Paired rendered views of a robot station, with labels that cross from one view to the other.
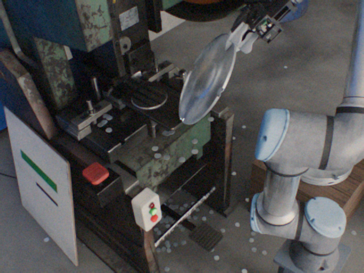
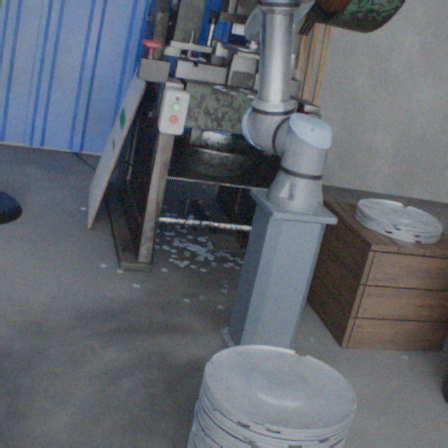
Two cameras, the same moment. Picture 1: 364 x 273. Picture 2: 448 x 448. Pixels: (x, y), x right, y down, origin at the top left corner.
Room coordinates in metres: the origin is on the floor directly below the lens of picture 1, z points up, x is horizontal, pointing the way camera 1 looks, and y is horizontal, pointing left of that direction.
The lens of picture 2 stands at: (-1.00, -1.09, 0.95)
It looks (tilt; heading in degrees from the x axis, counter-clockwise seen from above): 18 degrees down; 28
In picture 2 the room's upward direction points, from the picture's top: 12 degrees clockwise
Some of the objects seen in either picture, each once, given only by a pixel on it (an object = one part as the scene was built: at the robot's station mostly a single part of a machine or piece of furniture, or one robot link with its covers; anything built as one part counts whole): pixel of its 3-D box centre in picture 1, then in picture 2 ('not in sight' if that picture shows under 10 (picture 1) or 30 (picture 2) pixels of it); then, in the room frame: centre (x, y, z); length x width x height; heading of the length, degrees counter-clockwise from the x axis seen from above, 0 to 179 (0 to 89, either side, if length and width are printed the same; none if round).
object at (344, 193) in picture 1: (309, 185); (383, 274); (1.15, -0.56, 0.18); 0.40 x 0.38 x 0.35; 45
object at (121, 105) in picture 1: (126, 89); (234, 50); (1.19, 0.19, 0.76); 0.15 x 0.09 x 0.05; 135
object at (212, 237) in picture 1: (166, 209); (208, 223); (1.10, 0.10, 0.14); 0.59 x 0.10 x 0.05; 45
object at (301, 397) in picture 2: not in sight; (281, 385); (0.06, -0.70, 0.29); 0.29 x 0.29 x 0.01
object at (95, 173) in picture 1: (97, 180); (150, 53); (0.80, 0.27, 0.72); 0.07 x 0.06 x 0.08; 45
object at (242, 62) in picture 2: (160, 116); (243, 68); (1.07, 0.07, 0.72); 0.25 x 0.14 x 0.14; 45
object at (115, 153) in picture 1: (128, 106); (229, 72); (1.19, 0.20, 0.68); 0.45 x 0.30 x 0.06; 135
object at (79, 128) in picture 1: (89, 112); (188, 43); (1.07, 0.32, 0.76); 0.17 x 0.06 x 0.10; 135
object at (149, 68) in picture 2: (108, 197); (150, 85); (0.81, 0.25, 0.62); 0.10 x 0.06 x 0.20; 135
